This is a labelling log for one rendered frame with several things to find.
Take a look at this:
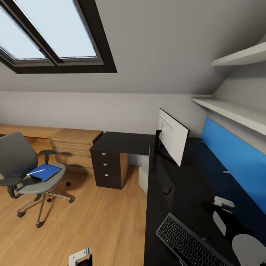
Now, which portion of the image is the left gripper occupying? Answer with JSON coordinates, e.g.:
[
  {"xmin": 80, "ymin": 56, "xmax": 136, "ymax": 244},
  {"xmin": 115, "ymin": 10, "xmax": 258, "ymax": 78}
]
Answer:
[{"xmin": 77, "ymin": 255, "xmax": 93, "ymax": 266}]

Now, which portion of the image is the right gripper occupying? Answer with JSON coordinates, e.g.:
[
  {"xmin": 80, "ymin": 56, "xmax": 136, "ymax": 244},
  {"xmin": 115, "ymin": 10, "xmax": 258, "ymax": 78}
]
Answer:
[{"xmin": 201, "ymin": 201, "xmax": 220, "ymax": 215}]

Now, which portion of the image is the folder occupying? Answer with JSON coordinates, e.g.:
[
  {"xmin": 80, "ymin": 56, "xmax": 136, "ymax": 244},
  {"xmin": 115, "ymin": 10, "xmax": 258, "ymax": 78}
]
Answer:
[{"xmin": 27, "ymin": 164, "xmax": 59, "ymax": 182}]

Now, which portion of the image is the keyboard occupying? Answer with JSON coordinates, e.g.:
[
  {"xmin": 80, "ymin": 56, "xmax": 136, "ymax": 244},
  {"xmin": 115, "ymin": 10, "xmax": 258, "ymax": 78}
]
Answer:
[{"xmin": 156, "ymin": 213, "xmax": 233, "ymax": 266}]

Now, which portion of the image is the mouse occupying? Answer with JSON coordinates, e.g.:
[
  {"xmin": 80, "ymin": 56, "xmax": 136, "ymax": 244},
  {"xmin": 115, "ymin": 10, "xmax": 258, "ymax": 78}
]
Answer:
[{"xmin": 163, "ymin": 185, "xmax": 171, "ymax": 194}]

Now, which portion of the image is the notebook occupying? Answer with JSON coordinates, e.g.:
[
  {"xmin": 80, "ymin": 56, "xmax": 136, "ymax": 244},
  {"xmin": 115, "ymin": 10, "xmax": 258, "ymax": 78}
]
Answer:
[{"xmin": 180, "ymin": 238, "xmax": 216, "ymax": 266}]

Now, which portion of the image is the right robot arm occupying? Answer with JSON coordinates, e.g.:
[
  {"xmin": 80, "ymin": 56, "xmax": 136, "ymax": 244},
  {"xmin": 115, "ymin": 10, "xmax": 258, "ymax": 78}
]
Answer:
[{"xmin": 201, "ymin": 196, "xmax": 266, "ymax": 266}]

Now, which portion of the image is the swivel chair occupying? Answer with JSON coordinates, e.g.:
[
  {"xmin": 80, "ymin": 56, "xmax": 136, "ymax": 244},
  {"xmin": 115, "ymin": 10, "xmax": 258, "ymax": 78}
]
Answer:
[{"xmin": 0, "ymin": 132, "xmax": 73, "ymax": 228}]

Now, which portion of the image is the monitor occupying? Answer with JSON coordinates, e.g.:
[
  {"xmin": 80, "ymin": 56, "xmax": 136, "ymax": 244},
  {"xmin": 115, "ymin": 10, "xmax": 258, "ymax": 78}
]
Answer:
[{"xmin": 154, "ymin": 108, "xmax": 190, "ymax": 167}]

